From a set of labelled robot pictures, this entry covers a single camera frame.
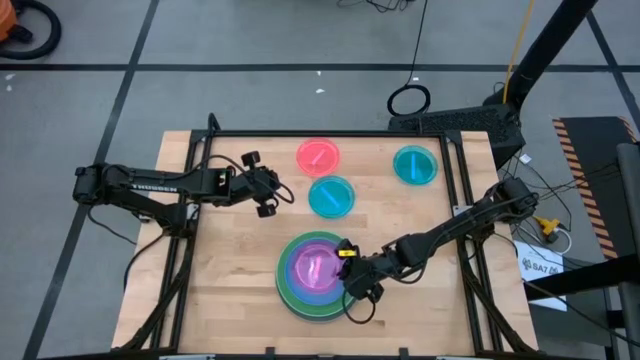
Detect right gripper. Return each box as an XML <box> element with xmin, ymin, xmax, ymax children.
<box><xmin>335</xmin><ymin>238</ymin><xmax>387</xmax><ymax>304</ymax></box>

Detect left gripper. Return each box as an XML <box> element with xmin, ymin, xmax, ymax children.
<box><xmin>227</xmin><ymin>150</ymin><xmax>282</xmax><ymax>219</ymax></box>

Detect pink translucent plate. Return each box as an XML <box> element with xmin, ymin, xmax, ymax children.
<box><xmin>295</xmin><ymin>137</ymin><xmax>342</xmax><ymax>178</ymax></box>
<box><xmin>293</xmin><ymin>243</ymin><xmax>346</xmax><ymax>294</ymax></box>

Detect blue plastic plate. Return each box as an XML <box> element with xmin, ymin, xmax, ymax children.
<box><xmin>285</xmin><ymin>238</ymin><xmax>351</xmax><ymax>306</ymax></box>

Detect green plastic plate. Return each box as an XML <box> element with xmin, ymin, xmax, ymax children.
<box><xmin>282</xmin><ymin>234</ymin><xmax>354</xmax><ymax>311</ymax></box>
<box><xmin>276</xmin><ymin>231</ymin><xmax>357</xmax><ymax>317</ymax></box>

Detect teal translucent plate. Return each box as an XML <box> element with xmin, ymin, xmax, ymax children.
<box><xmin>307</xmin><ymin>175</ymin><xmax>357</xmax><ymax>220</ymax></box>
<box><xmin>392</xmin><ymin>144</ymin><xmax>439</xmax><ymax>187</ymax></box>

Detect large grey plate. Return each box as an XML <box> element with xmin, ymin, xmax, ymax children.
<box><xmin>274</xmin><ymin>229</ymin><xmax>359</xmax><ymax>323</ymax></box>

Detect white paper sign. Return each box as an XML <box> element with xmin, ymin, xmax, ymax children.
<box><xmin>513</xmin><ymin>239</ymin><xmax>570</xmax><ymax>312</ymax></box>

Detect yellow connector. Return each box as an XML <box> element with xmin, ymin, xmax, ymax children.
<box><xmin>533</xmin><ymin>214</ymin><xmax>562</xmax><ymax>237</ymax></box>

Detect black floor beam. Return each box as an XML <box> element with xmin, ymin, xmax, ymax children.
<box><xmin>524</xmin><ymin>253</ymin><xmax>640</xmax><ymax>302</ymax></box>

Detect black hazard-striped mat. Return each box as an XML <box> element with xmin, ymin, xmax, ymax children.
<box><xmin>552</xmin><ymin>115</ymin><xmax>640</xmax><ymax>261</ymax></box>

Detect grey cabinet edge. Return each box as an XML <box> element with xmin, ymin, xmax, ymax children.
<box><xmin>615</xmin><ymin>142</ymin><xmax>640</xmax><ymax>360</ymax></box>

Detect orange object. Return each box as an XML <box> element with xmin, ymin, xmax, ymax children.
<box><xmin>0</xmin><ymin>0</ymin><xmax>19</xmax><ymax>42</ymax></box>

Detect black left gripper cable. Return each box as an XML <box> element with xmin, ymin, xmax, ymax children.
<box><xmin>192</xmin><ymin>153</ymin><xmax>296</xmax><ymax>206</ymax></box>

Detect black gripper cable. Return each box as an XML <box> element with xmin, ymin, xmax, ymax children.
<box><xmin>341</xmin><ymin>287</ymin><xmax>377</xmax><ymax>326</ymax></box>
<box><xmin>192</xmin><ymin>153</ymin><xmax>296</xmax><ymax>206</ymax></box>

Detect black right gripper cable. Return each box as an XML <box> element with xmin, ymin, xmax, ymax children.
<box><xmin>341</xmin><ymin>287</ymin><xmax>377</xmax><ymax>326</ymax></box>

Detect black table frame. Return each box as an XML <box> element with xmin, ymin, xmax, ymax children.
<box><xmin>112</xmin><ymin>112</ymin><xmax>541</xmax><ymax>356</ymax></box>

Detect thin black cable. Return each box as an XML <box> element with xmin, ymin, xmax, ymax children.
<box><xmin>387</xmin><ymin>0</ymin><xmax>432</xmax><ymax>118</ymax></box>

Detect black hose ring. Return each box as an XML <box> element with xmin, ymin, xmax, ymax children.
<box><xmin>0</xmin><ymin>0</ymin><xmax>63</xmax><ymax>62</ymax></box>

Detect yellow cable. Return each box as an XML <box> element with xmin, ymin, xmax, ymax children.
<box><xmin>502</xmin><ymin>0</ymin><xmax>537</xmax><ymax>105</ymax></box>

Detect black camera stand post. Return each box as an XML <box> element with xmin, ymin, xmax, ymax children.
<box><xmin>482</xmin><ymin>0</ymin><xmax>600</xmax><ymax>119</ymax></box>

